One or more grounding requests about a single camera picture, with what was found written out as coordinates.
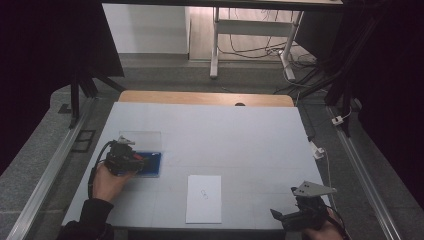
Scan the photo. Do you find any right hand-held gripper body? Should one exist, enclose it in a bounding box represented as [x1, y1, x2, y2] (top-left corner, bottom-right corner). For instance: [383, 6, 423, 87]
[281, 180, 338, 233]

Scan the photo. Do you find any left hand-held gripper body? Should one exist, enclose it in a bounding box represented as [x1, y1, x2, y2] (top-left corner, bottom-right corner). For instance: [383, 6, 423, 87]
[104, 134, 143, 177]

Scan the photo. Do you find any blue case with clear lid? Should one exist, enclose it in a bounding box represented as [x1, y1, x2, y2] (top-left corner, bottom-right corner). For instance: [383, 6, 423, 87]
[116, 130, 163, 178]

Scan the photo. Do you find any person's right hand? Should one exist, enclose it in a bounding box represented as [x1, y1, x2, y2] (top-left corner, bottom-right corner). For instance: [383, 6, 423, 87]
[301, 209, 349, 240]

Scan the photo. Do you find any person's left hand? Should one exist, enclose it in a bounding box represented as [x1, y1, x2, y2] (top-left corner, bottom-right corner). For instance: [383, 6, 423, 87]
[91, 162, 134, 204]

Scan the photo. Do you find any white paper sheet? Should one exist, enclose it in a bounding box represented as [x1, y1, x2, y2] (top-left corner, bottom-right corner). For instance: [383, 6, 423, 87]
[185, 174, 223, 225]

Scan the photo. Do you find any black metal stand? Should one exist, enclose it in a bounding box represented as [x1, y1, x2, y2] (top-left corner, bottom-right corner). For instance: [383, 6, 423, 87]
[68, 66, 126, 129]
[293, 16, 384, 138]

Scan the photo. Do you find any white table cover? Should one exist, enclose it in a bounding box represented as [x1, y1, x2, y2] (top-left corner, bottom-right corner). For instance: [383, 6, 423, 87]
[62, 101, 331, 231]

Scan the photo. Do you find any wooden table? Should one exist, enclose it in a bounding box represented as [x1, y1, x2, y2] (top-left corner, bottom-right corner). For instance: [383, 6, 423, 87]
[118, 89, 295, 108]

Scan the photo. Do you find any white cabinet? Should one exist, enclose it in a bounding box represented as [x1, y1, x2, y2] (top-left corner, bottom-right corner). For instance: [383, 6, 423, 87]
[102, 3, 191, 55]

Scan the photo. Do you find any black curtain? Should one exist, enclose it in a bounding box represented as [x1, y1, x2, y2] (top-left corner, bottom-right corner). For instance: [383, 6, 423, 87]
[0, 0, 124, 181]
[296, 0, 424, 208]

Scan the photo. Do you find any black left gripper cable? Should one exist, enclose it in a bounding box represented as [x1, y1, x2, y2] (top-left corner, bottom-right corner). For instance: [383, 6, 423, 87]
[87, 140, 116, 200]

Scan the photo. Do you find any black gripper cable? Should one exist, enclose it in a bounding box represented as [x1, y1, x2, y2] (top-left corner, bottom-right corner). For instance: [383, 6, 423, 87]
[328, 204, 352, 240]
[87, 140, 116, 200]

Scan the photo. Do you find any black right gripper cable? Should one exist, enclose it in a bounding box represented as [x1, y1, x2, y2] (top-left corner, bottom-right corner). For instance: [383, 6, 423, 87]
[328, 204, 352, 240]

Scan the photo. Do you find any black floor frame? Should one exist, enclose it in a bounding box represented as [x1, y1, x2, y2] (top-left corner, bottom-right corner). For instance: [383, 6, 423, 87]
[70, 129, 97, 154]

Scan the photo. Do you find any white adapter cable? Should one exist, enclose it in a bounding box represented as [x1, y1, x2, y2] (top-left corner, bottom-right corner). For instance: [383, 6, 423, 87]
[321, 148, 333, 183]

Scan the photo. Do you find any aluminium floor rail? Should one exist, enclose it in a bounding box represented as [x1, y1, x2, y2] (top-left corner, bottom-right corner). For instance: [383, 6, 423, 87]
[326, 106, 403, 240]
[6, 109, 91, 240]

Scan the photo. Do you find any tangle of black floor cables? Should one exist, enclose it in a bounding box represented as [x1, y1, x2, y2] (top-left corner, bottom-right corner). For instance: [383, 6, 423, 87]
[218, 8, 318, 68]

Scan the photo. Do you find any white desk frame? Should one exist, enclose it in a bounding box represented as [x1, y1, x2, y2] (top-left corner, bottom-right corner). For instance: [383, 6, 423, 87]
[209, 6, 305, 82]

